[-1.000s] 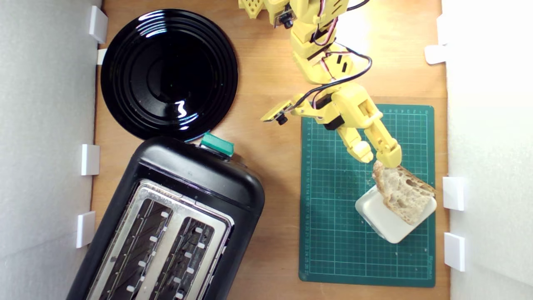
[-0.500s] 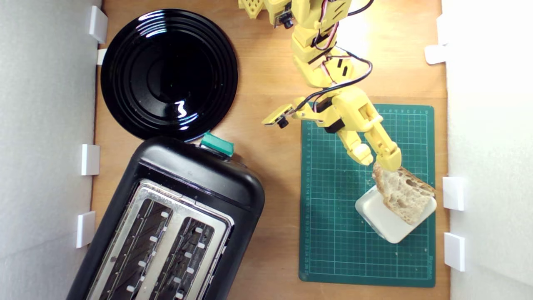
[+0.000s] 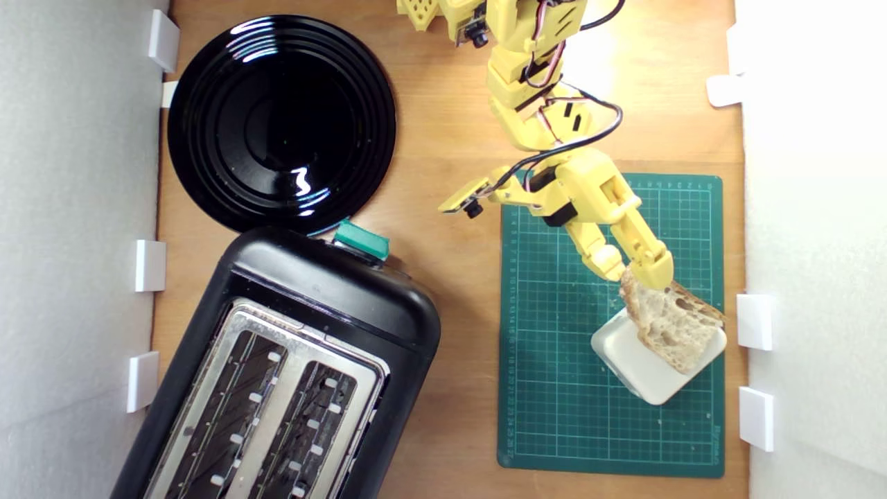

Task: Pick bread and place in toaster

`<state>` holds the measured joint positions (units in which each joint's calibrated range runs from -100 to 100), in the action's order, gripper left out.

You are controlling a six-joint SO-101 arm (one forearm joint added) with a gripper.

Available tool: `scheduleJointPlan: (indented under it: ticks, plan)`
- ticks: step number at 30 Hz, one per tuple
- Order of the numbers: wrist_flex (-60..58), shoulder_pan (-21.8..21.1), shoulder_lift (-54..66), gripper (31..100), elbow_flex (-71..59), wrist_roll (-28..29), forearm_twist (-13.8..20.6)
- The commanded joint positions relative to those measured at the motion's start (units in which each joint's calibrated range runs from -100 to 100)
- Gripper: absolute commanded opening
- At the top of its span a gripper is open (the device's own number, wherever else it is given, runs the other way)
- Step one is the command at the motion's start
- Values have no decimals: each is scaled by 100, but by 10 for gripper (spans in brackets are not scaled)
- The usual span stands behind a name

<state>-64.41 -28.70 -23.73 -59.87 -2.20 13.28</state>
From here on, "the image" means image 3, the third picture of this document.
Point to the black two-slot toaster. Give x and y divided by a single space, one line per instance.
332 291

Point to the black round plate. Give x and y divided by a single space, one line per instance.
277 125

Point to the white wall clip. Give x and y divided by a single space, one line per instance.
757 419
755 322
163 40
169 94
724 90
150 265
143 381

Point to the brown bread slice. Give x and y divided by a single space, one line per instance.
675 326

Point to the white square block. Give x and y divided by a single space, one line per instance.
644 378

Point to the green toaster lever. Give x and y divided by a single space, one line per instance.
360 240

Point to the green cutting mat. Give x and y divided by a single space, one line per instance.
554 346

